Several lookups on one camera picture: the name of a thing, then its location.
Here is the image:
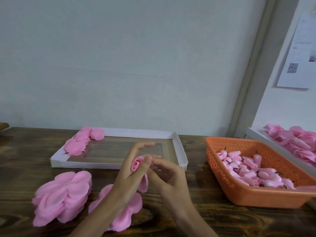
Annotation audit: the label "person's left hand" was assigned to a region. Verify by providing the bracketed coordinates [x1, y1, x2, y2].
[108, 142, 157, 210]

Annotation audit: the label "person's right hand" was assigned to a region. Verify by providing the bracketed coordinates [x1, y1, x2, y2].
[146, 155, 192, 216]

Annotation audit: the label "pink petal flower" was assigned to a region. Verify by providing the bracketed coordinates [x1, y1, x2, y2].
[131, 155, 146, 173]

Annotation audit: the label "stack of pink petals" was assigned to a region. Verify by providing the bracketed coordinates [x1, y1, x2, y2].
[88, 184, 143, 232]
[32, 170, 93, 227]

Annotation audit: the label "white shallow tray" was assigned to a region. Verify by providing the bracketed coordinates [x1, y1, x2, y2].
[50, 127, 189, 171]

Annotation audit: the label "group of finished pink roses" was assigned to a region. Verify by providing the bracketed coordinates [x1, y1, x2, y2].
[64, 126, 105, 156]

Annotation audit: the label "pink rose buds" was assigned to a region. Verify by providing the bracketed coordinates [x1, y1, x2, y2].
[216, 150, 316, 191]

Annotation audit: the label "pile of pink petals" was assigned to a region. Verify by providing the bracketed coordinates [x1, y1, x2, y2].
[262, 124, 316, 168]

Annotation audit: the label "person's right forearm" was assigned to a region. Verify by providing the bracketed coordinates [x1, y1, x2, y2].
[172, 206, 219, 237]

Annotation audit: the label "orange plastic basket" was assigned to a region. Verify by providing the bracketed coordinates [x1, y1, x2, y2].
[205, 136, 316, 209]

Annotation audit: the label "white paper notice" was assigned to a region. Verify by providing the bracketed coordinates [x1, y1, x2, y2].
[277, 14, 316, 89]

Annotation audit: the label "grey door frame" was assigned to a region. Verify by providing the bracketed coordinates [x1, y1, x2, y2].
[228, 0, 297, 138]

